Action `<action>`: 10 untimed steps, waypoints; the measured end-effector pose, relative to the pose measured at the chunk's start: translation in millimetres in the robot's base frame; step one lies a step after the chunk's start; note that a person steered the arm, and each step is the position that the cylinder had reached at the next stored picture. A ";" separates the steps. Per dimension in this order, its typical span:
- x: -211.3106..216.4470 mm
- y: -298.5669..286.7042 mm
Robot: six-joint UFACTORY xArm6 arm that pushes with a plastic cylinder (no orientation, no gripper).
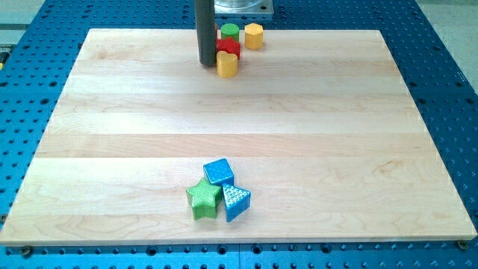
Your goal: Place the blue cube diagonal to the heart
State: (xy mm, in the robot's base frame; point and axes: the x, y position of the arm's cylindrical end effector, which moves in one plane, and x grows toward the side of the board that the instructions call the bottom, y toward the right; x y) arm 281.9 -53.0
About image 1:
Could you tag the green star block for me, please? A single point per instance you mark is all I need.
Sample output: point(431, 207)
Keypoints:
point(204, 199)

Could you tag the yellow hexagon block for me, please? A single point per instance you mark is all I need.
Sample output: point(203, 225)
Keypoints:
point(253, 36)

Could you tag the light wooden board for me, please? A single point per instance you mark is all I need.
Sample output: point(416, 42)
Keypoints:
point(318, 125)

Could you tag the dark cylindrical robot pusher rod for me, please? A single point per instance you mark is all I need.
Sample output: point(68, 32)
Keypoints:
point(206, 31)

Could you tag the blue triangle block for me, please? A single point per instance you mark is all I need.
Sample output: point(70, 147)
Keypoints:
point(237, 200)

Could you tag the red star block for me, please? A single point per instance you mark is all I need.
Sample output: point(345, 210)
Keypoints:
point(229, 45)

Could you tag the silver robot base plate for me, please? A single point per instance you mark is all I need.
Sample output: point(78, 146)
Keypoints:
point(241, 7)

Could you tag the blue cube block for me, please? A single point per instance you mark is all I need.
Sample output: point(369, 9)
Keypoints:
point(219, 172)

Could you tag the yellow heart block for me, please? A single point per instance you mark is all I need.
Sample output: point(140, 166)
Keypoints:
point(227, 64)

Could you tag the green cylinder block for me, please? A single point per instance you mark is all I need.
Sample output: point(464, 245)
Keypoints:
point(230, 30)

